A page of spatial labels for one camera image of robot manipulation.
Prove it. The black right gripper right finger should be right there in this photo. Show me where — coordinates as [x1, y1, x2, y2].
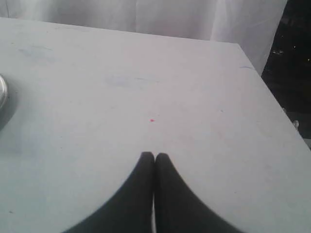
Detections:
[155, 153, 241, 233]

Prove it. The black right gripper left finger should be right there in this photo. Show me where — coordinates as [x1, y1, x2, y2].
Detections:
[66, 152, 155, 233]

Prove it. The white backdrop curtain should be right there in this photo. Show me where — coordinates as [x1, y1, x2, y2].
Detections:
[0, 0, 287, 73]

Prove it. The round steel plate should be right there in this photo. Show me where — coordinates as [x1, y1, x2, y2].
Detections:
[0, 75, 9, 110]

